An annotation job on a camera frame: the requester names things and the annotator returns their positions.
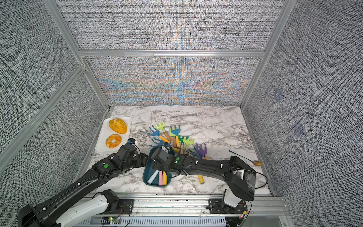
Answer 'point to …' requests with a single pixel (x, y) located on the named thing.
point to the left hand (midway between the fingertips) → (145, 156)
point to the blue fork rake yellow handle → (176, 132)
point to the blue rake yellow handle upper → (157, 133)
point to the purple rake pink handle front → (160, 178)
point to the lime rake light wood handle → (187, 142)
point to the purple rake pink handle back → (202, 152)
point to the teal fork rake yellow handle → (165, 178)
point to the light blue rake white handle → (153, 177)
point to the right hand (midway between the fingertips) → (154, 161)
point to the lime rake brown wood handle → (162, 126)
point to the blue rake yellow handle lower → (165, 142)
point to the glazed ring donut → (113, 141)
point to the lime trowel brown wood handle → (173, 135)
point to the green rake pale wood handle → (181, 140)
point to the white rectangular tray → (105, 131)
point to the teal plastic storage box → (148, 171)
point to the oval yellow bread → (118, 126)
